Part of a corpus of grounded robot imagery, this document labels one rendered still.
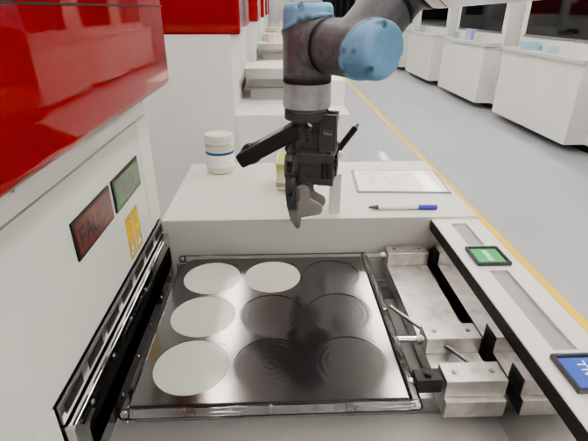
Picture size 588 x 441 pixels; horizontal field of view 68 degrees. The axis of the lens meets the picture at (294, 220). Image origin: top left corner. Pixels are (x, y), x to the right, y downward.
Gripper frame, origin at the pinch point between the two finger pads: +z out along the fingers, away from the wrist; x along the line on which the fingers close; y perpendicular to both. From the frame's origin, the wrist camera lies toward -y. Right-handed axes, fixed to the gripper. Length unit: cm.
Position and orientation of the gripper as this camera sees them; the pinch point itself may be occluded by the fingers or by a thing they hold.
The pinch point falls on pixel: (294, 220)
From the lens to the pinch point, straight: 78.8
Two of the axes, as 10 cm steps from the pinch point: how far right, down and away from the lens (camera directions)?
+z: 0.0, 9.0, 4.4
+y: 9.8, 0.9, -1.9
